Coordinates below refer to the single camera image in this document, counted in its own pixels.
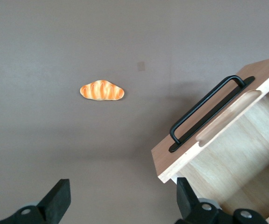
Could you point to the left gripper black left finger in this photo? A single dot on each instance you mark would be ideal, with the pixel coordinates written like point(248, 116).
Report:
point(52, 205)

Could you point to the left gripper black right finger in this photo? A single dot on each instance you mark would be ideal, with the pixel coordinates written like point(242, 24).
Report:
point(190, 210)

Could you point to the orange striped toy bread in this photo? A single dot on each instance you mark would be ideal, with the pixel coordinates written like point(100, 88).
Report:
point(101, 91)

